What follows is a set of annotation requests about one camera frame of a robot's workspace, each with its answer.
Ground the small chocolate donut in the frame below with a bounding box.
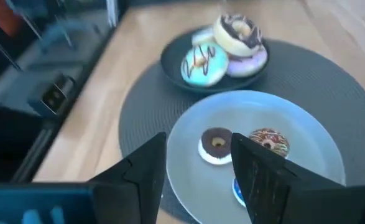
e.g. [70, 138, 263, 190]
[197, 126, 233, 166]

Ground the small purple donut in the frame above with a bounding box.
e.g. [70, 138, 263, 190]
[231, 177, 247, 208]

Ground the small sprinkle donut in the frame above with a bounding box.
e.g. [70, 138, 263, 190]
[249, 127, 291, 159]

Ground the round grey woven placemat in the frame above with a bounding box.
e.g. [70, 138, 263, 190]
[118, 37, 365, 224]

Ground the grey plate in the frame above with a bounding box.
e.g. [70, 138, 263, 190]
[165, 90, 346, 224]

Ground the large chocolate striped donut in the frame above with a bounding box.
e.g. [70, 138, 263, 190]
[213, 12, 263, 57]

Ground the black plate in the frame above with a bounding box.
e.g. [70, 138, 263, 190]
[160, 26, 269, 94]

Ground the black aluminium table frame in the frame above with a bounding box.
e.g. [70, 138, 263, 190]
[0, 0, 130, 184]

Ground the large mint drizzled donut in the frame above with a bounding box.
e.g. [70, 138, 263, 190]
[180, 42, 229, 88]

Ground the black table-level camera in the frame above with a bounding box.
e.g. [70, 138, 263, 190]
[28, 73, 76, 118]

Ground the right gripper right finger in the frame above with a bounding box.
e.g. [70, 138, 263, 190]
[230, 133, 351, 224]

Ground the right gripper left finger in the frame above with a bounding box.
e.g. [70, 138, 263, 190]
[88, 131, 168, 224]

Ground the large pink donut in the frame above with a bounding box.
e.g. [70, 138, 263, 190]
[225, 46, 269, 78]

